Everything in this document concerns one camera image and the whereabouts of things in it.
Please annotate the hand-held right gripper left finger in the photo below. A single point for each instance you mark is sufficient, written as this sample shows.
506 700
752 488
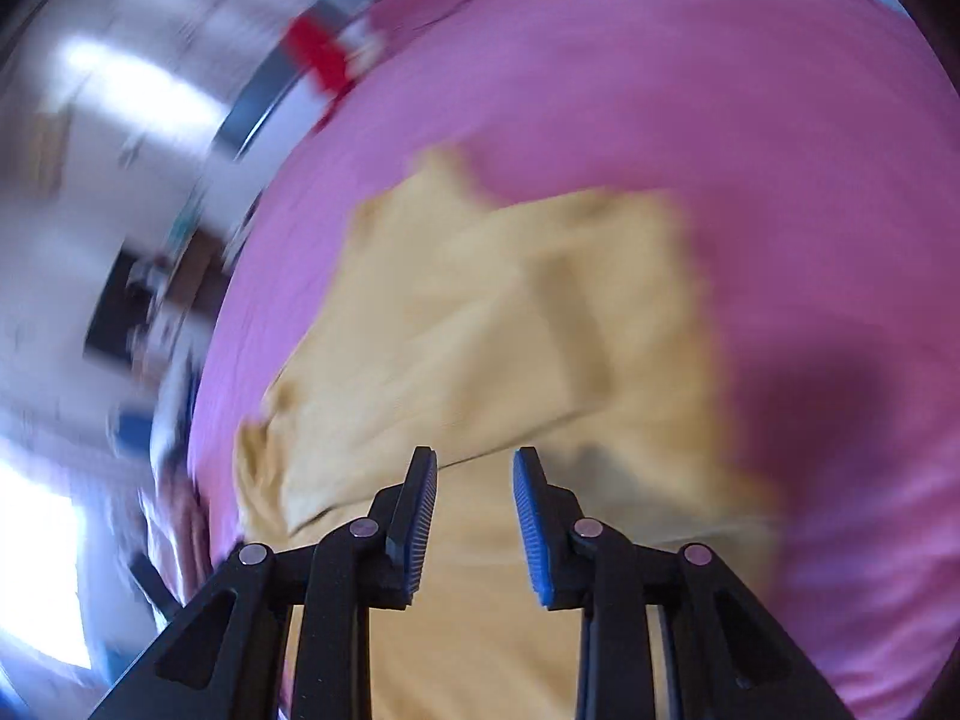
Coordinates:
417 532

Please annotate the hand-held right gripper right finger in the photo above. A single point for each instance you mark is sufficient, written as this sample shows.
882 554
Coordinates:
531 532

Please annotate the yellow sweater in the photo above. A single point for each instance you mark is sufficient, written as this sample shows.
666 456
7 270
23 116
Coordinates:
465 330

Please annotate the dark furniture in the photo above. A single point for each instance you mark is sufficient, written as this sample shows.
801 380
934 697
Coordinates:
142 307

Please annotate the pink bed sheet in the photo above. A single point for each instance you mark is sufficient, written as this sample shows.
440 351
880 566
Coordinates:
675 105

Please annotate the red cloth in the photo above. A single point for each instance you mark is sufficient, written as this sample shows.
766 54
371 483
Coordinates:
322 56

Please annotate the grey bed rail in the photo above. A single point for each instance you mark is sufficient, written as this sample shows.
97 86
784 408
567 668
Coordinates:
255 109

